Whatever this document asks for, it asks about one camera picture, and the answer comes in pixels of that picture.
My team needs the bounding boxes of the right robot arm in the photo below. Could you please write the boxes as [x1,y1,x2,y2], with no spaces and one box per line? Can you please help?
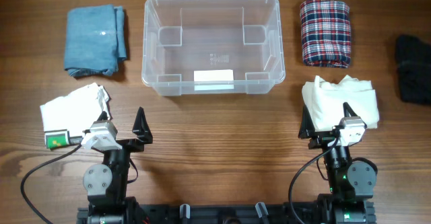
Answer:
[290,102,378,224]

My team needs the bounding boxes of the black cloth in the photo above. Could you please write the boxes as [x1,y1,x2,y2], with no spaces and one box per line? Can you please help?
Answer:
[395,34,430,105]

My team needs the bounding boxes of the plaid flannel cloth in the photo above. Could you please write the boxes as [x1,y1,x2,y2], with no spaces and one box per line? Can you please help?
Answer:
[300,0,352,69]

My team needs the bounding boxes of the white cloth with green label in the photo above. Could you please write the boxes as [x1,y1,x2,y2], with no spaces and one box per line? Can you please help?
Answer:
[40,83,110,149]

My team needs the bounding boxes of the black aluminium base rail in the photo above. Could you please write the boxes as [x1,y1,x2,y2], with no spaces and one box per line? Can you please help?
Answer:
[75,201,376,224]

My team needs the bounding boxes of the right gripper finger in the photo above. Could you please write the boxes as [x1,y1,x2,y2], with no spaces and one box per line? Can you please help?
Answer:
[343,102,357,117]
[298,105,315,139]

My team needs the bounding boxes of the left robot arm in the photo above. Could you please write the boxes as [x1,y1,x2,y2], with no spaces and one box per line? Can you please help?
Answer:
[76,107,153,224]

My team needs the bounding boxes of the cream white cloth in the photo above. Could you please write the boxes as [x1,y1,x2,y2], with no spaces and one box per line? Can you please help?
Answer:
[302,75,379,131]

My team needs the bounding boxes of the clear plastic storage bin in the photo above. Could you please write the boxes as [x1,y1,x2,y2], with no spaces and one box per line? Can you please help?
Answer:
[141,0,286,96]

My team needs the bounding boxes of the blue denim cloth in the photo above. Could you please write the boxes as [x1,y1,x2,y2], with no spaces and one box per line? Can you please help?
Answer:
[64,4,127,77]

